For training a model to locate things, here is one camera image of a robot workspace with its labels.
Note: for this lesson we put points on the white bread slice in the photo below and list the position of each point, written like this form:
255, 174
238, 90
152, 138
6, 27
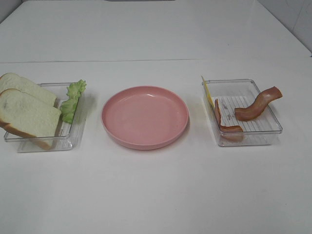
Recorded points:
28, 117
12, 80

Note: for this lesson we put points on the green lettuce leaf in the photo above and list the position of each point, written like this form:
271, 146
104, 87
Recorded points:
68, 107

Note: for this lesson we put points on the curled bacon strip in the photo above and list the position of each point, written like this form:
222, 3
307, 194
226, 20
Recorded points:
233, 133

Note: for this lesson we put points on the clear plastic tray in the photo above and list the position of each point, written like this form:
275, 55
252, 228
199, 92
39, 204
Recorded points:
67, 135
240, 93

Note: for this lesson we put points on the clear right plastic tray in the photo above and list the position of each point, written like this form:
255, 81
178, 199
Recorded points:
240, 93

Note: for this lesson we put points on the pink round plate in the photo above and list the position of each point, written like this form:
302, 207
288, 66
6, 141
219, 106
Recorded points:
145, 117

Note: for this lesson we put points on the clear left plastic tray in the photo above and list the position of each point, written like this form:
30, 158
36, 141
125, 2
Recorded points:
67, 135

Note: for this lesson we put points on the wavy bacon strip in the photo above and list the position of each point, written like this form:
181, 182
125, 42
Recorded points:
259, 104

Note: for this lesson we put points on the yellow cheese slice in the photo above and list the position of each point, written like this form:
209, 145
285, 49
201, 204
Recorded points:
208, 96

